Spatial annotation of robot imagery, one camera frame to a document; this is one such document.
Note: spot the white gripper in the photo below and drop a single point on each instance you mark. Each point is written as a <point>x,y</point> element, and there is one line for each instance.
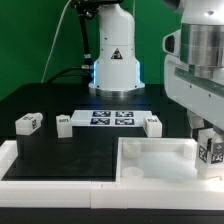
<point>203,97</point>

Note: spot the white square table top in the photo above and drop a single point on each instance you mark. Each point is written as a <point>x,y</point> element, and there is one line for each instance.
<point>163,159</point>

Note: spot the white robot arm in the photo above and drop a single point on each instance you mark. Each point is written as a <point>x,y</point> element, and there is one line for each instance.
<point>193,67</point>

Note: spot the white u-shaped fence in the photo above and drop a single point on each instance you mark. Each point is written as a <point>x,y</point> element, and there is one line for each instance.
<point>123,194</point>

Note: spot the white plate with tags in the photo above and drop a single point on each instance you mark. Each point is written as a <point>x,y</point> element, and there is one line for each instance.
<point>109,118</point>

